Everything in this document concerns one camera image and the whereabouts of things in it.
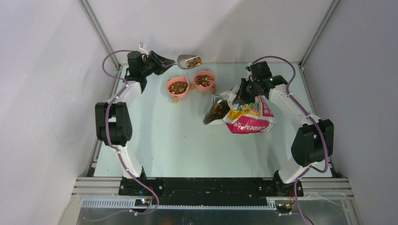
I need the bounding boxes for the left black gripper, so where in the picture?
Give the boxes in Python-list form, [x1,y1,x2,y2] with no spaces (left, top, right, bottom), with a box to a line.
[140,51,175,77]

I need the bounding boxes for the metal food scoop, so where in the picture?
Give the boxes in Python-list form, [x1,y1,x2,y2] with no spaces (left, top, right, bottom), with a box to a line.
[174,54,203,70]

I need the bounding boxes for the cat food bag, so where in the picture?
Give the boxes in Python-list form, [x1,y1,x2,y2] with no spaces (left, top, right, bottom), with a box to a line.
[203,85,276,134]

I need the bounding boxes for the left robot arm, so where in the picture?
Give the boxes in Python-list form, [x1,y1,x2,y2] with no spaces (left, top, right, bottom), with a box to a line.
[94,50,177,195]

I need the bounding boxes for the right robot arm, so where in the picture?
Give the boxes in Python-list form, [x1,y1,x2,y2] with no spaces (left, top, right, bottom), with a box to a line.
[233,60,334,196]

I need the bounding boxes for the pink bowl with kibble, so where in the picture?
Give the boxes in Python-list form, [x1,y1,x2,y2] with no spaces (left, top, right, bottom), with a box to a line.
[167,76,191,103]

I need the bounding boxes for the empty pink bowl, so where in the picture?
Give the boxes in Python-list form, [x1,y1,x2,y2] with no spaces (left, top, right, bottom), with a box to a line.
[193,70,216,94]

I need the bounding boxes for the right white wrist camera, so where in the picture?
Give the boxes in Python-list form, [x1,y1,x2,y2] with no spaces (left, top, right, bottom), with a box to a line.
[245,63,253,81]

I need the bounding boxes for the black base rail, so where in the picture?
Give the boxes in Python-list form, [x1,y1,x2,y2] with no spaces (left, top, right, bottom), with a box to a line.
[118,178,304,207]

